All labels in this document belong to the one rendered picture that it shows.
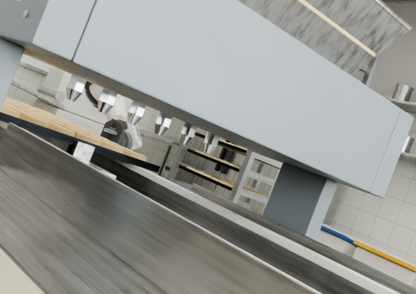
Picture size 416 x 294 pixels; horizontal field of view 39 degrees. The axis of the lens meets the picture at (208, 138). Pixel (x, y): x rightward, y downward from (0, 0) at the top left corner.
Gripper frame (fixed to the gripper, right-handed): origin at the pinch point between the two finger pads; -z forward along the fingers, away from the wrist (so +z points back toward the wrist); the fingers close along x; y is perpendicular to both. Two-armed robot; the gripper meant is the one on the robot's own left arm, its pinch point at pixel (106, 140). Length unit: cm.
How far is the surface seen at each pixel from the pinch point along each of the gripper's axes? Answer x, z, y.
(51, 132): 0, -53, 2
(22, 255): -7, -113, 23
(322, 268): -2, -77, 54
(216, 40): 21, -89, 29
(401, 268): -19, 257, 168
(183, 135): 9, -55, 26
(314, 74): 24, -75, 43
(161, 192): -3, -48, 25
